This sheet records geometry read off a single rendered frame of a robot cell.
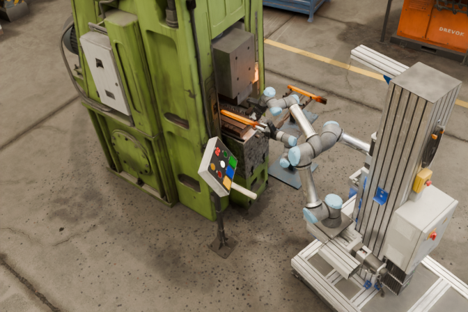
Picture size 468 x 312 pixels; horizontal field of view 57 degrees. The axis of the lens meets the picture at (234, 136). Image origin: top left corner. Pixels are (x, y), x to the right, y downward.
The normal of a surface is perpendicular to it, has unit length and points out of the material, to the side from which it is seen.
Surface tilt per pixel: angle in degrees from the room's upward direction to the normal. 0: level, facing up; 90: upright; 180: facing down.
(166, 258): 0
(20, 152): 0
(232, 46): 0
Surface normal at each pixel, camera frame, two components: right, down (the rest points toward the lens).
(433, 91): -0.06, -0.73
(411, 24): -0.58, 0.60
